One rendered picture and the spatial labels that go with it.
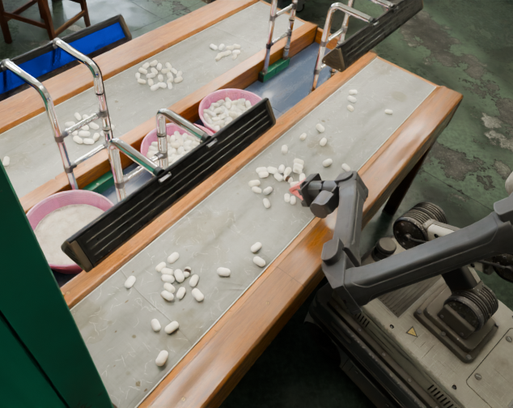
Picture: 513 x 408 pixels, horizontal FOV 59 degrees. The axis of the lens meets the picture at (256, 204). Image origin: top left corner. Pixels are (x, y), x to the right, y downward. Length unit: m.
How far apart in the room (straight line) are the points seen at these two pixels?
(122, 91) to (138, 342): 1.00
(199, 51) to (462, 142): 1.88
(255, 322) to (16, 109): 1.11
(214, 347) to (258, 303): 0.16
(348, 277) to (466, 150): 2.36
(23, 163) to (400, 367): 1.41
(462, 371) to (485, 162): 1.78
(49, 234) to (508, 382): 1.47
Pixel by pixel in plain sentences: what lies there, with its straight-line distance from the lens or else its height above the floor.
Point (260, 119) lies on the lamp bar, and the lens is 1.18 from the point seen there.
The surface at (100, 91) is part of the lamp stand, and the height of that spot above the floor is 1.04.
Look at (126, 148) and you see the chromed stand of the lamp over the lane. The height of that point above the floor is 1.12.
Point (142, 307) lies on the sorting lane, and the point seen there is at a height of 0.74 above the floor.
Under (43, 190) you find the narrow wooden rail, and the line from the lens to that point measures 1.48.
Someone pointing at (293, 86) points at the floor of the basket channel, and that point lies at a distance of 2.03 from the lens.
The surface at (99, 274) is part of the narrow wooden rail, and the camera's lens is 1.26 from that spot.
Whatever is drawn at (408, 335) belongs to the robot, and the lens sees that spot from 1.62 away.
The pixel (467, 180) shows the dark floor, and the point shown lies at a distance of 2.97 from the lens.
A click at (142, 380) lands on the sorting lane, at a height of 0.74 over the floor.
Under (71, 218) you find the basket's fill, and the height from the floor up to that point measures 0.73.
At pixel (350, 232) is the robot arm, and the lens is 1.05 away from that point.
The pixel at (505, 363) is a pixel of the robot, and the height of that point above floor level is 0.47.
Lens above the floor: 1.83
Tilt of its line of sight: 50 degrees down
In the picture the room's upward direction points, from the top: 10 degrees clockwise
